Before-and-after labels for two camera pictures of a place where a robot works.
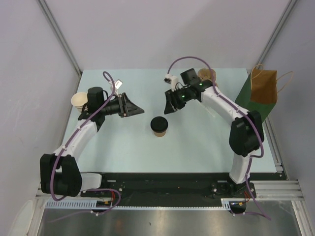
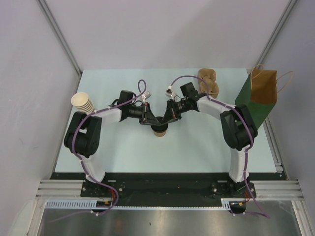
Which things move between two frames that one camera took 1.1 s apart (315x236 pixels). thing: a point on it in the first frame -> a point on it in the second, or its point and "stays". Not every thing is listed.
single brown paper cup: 160,134 stays
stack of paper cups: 78,100 stays
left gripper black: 127,108 -> 150,120
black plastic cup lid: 159,124 stays
